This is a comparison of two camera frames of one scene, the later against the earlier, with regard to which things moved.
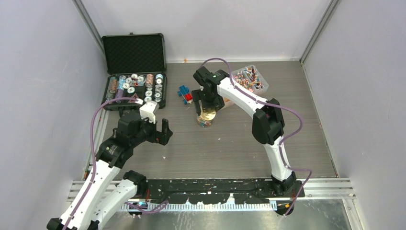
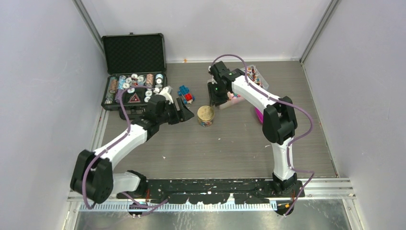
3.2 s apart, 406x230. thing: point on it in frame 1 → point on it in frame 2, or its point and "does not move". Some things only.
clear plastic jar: x=204 y=123 does not move
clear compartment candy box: x=249 y=78 does not move
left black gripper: x=161 y=137 → x=185 y=114
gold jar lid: x=208 y=114 does not move
